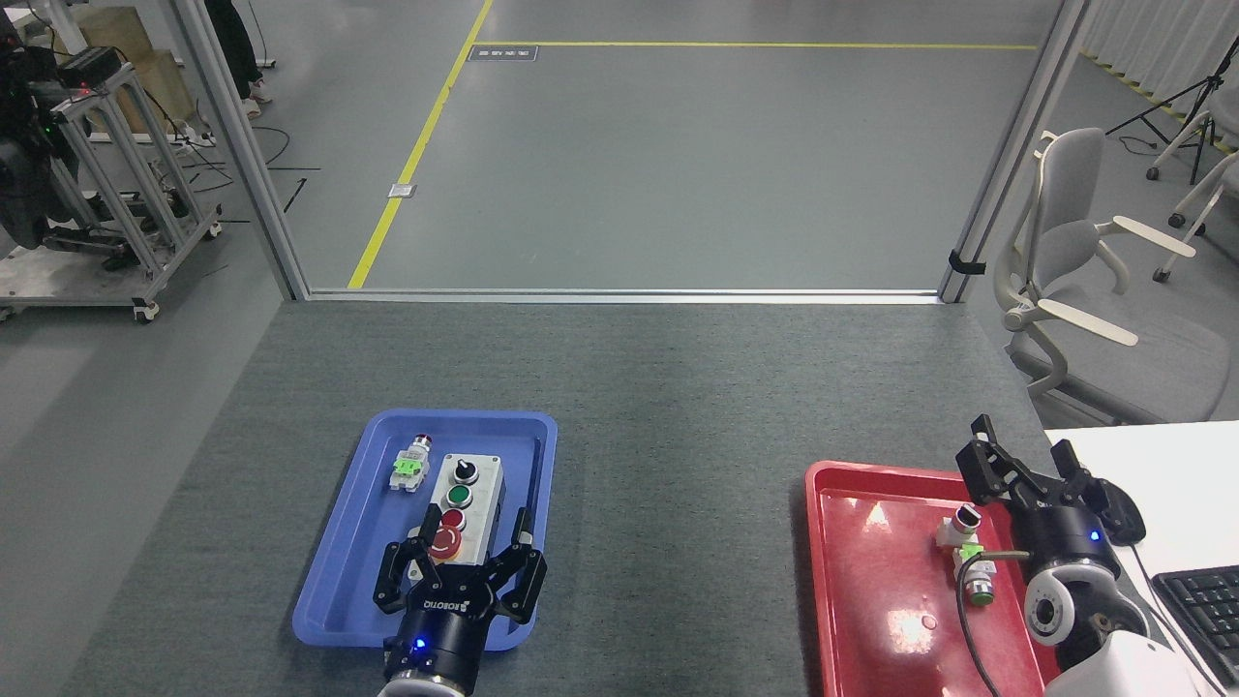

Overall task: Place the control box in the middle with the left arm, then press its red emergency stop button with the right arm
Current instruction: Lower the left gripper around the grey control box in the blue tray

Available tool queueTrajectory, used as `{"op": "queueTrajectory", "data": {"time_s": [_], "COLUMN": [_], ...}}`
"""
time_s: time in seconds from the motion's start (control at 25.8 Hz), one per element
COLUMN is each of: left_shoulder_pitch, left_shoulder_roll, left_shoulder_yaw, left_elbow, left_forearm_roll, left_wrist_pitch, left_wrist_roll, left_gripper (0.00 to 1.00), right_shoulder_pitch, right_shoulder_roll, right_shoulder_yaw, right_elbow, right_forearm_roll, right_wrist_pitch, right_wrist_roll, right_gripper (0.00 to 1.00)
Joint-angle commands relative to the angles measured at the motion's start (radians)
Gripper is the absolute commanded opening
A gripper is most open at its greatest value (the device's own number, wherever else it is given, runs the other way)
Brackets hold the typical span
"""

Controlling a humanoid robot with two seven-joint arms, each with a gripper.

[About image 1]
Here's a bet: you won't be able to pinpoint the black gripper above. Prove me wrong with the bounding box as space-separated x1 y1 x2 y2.
375 506 549 694
956 414 1126 588

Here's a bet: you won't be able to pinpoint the grey control box with buttons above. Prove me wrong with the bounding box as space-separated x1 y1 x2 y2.
418 453 505 567

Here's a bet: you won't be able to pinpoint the brown cardboard box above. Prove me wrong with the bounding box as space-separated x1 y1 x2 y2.
53 5 199 136

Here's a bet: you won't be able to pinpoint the black computer mouse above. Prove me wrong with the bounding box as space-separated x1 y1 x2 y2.
1102 481 1147 546

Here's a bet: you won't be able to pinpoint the blue plastic tray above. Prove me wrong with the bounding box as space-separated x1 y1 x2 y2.
292 409 559 652

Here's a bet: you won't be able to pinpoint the white desk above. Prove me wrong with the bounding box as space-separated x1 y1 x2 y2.
1043 421 1239 697

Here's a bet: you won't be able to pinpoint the red plastic tray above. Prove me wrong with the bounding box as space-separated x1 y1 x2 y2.
805 461 1066 697

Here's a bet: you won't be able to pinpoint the black keyboard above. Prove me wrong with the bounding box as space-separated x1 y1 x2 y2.
1152 565 1239 688

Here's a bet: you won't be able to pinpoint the grey office chair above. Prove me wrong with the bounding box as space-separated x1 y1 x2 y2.
994 128 1239 427

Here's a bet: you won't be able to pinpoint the silver aluminium crossbar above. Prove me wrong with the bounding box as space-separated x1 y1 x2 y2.
308 288 945 306

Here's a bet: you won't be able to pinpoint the white wheeled chair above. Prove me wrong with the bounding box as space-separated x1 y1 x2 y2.
1146 105 1239 284

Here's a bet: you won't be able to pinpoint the black tripod stand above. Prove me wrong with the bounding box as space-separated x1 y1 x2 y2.
1105 37 1239 185

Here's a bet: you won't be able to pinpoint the person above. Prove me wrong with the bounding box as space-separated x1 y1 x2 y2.
205 0 274 120

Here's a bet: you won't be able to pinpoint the black machine on cart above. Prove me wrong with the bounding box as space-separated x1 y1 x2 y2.
0 19 90 251

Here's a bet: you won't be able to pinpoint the black knob selector switch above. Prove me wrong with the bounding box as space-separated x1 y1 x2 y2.
935 503 983 553

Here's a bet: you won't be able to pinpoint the red push button switch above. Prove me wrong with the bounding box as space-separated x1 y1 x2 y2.
390 435 434 493

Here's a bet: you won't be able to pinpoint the green push button switch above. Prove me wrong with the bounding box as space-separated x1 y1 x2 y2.
953 544 999 608

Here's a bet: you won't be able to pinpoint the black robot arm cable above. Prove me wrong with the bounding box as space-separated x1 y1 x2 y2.
956 548 1032 697

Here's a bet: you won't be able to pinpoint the silver aluminium post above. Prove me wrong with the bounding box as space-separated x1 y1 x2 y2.
172 0 311 301
937 0 1095 304

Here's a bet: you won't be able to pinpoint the black floor cables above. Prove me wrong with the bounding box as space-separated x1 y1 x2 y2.
184 121 322 226

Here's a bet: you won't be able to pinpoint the aluminium frame cart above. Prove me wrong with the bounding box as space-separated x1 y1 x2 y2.
0 58 224 324

